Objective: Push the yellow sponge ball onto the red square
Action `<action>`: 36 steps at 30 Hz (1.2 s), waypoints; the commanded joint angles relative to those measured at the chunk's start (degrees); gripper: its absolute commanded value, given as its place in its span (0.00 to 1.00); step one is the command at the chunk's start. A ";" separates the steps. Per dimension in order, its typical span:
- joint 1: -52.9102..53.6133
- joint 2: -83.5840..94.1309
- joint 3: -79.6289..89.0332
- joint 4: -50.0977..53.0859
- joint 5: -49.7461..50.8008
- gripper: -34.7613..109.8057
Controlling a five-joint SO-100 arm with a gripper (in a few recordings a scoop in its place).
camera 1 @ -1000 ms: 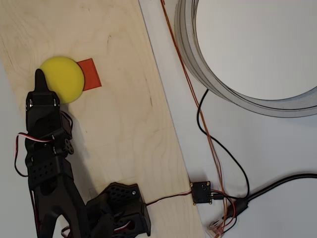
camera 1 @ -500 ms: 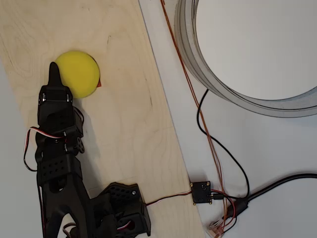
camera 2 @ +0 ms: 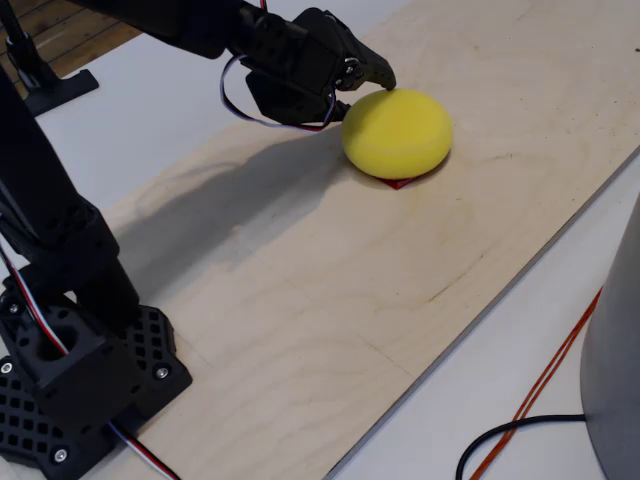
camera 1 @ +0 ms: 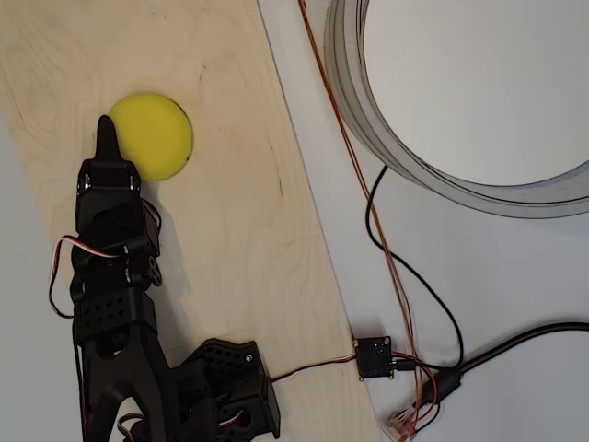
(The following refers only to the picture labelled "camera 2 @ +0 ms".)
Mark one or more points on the grey round lamp shade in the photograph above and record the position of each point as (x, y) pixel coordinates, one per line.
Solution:
(617, 350)

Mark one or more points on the black camera stand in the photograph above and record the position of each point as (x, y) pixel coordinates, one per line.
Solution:
(47, 92)

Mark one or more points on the yellow round sponge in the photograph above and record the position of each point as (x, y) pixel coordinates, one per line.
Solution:
(397, 132)

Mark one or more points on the light plywood board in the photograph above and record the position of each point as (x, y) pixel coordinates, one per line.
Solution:
(350, 300)

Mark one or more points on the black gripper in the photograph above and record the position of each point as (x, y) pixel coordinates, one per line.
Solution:
(361, 64)

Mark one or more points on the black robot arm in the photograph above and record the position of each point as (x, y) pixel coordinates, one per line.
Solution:
(55, 210)

